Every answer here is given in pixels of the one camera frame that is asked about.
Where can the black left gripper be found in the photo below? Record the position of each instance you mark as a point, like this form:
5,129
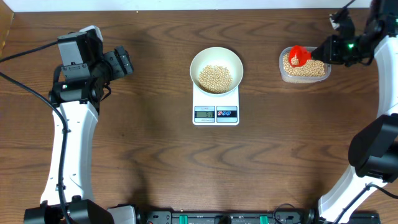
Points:
111,61

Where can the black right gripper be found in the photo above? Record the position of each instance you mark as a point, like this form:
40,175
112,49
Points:
330,55

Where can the red measuring scoop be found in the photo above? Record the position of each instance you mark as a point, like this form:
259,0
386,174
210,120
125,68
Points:
298,56

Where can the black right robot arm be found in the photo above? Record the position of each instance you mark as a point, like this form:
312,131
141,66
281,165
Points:
372,152

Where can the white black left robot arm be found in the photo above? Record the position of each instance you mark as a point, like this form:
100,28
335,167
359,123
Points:
68,195

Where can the soybeans pile in bowl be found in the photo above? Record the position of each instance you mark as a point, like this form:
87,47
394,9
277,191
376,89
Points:
215,79

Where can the white digital kitchen scale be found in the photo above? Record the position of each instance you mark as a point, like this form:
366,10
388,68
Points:
215,109

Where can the tan soybeans pile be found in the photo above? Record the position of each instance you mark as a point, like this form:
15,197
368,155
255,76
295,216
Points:
313,68

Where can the clear plastic container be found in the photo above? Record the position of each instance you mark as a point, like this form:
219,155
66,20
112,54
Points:
299,79

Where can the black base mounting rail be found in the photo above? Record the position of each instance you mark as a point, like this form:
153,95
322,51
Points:
224,217

